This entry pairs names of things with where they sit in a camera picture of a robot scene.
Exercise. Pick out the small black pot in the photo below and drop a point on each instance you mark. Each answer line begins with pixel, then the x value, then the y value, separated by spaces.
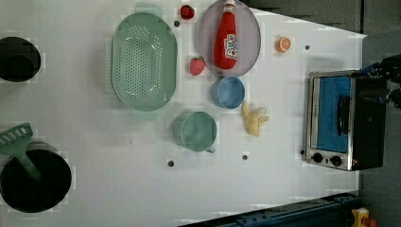
pixel 20 60

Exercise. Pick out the red ketchup bottle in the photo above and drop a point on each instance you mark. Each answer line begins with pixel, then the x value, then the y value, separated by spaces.
pixel 225 49

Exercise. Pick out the green perforated colander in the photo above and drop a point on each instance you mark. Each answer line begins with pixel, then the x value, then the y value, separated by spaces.
pixel 144 62

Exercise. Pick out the large black pot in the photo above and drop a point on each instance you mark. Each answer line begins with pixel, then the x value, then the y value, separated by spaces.
pixel 24 194

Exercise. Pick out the pink red strawberry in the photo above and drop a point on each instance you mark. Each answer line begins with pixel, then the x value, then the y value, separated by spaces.
pixel 196 66

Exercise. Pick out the grey round plate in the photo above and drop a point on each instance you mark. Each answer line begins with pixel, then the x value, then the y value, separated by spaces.
pixel 248 38

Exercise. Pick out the blue bowl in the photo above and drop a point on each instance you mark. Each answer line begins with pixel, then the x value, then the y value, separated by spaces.
pixel 228 92

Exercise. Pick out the green mug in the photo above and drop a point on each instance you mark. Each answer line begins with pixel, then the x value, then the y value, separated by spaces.
pixel 196 131

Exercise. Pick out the peeled plush banana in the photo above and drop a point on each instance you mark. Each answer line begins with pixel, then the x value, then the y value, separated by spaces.
pixel 254 119

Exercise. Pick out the green slotted spatula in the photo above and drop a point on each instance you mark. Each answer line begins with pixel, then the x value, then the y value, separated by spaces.
pixel 14 142

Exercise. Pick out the yellow clamp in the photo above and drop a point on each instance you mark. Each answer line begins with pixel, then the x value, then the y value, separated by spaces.
pixel 362 218

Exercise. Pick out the dark red strawberry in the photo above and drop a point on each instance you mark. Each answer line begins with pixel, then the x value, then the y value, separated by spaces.
pixel 187 12

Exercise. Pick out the orange slice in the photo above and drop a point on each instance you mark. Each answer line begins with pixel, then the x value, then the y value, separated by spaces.
pixel 283 45

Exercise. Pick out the blue metal frame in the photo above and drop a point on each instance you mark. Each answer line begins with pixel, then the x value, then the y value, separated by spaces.
pixel 331 211

